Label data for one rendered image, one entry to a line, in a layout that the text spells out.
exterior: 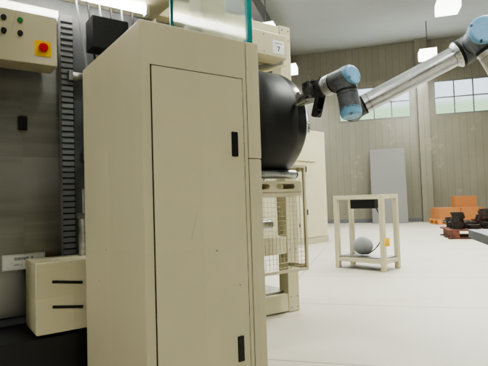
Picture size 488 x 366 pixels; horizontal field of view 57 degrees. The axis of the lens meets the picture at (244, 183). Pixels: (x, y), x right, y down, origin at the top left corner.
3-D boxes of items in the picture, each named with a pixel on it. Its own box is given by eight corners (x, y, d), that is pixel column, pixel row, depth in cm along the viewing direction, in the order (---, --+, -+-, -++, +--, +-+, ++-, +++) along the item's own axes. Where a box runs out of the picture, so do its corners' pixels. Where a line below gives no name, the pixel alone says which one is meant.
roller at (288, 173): (240, 180, 215) (244, 174, 212) (237, 172, 217) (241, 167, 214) (295, 180, 235) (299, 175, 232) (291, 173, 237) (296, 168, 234)
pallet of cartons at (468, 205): (479, 221, 1241) (478, 195, 1244) (487, 224, 1145) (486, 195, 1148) (428, 222, 1279) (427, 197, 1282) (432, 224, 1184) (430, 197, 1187)
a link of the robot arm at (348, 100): (364, 118, 197) (358, 91, 198) (362, 112, 186) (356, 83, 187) (342, 123, 199) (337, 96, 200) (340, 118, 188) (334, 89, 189)
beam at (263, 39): (202, 41, 243) (201, 14, 243) (180, 55, 263) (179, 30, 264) (287, 59, 278) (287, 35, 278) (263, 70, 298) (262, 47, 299)
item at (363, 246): (385, 272, 459) (382, 194, 462) (335, 267, 501) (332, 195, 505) (401, 268, 483) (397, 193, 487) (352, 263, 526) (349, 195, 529)
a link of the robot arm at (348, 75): (349, 84, 185) (345, 61, 186) (327, 94, 195) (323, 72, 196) (364, 85, 191) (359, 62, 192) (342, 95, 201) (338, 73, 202)
